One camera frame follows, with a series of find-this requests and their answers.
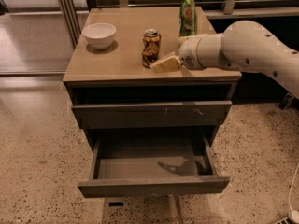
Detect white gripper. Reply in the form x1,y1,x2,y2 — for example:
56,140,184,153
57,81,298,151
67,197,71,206
150,35,203,73

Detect orange soda can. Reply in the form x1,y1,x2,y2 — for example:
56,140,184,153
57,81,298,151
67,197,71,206
142,29,161,68

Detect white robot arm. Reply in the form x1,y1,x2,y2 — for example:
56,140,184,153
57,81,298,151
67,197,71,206
150,21,299,98

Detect closed top drawer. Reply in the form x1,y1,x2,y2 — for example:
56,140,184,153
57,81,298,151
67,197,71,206
72,101,232,129

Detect grey drawer cabinet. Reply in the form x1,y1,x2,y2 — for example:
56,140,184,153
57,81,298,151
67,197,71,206
63,6,243,199

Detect open middle drawer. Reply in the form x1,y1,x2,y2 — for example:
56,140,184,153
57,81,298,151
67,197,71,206
78,136,230,198

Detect green chip bag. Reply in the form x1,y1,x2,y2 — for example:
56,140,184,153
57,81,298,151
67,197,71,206
179,0,197,36

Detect white ceramic bowl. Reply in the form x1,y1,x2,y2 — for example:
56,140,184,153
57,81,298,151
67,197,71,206
82,23,116,50

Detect small dark floor bracket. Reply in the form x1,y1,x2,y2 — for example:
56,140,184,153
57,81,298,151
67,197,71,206
278,92,295,110

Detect metal door frame post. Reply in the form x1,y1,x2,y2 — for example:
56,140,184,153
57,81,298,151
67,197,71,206
58,0,81,49

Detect white cable on floor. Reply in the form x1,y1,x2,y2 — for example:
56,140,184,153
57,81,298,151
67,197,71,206
287,163,299,224

